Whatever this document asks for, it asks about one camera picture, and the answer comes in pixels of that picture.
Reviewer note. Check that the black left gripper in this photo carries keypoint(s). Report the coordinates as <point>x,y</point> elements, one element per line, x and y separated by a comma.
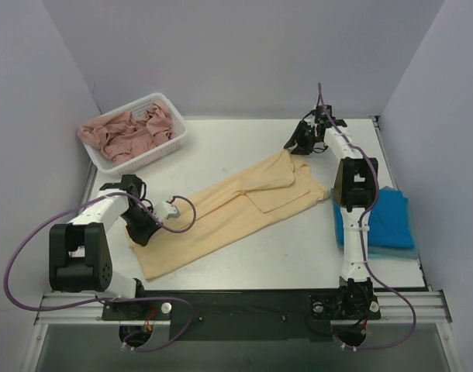
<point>142,232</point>

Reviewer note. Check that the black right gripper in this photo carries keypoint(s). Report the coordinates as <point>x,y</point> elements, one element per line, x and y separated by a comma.
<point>298,143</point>

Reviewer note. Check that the yellow t shirt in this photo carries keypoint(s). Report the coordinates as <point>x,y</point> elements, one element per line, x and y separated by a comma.
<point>268,192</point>

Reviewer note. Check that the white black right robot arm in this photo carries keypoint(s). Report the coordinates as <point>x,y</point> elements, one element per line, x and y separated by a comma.
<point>355,190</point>

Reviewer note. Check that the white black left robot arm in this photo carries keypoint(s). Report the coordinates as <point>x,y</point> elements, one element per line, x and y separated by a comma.
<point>79,257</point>

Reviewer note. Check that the pink crumpled t shirt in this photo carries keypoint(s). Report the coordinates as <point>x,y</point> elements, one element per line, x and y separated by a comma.
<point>121,137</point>

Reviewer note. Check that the white plastic perforated basket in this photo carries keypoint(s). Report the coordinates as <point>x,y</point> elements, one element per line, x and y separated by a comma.
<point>138,108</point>

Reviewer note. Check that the blue folded t shirt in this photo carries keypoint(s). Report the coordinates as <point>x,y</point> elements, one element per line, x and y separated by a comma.
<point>390,212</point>

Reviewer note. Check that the teal folded t shirt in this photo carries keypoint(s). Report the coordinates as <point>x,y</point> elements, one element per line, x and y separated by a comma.
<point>388,244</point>

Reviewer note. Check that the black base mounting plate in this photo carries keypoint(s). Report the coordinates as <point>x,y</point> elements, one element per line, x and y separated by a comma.
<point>237,328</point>

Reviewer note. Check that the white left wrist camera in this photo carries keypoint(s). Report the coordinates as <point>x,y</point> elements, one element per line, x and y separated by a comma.
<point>165,210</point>

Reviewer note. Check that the aluminium front frame rail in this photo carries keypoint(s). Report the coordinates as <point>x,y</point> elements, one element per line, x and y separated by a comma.
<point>325,305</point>

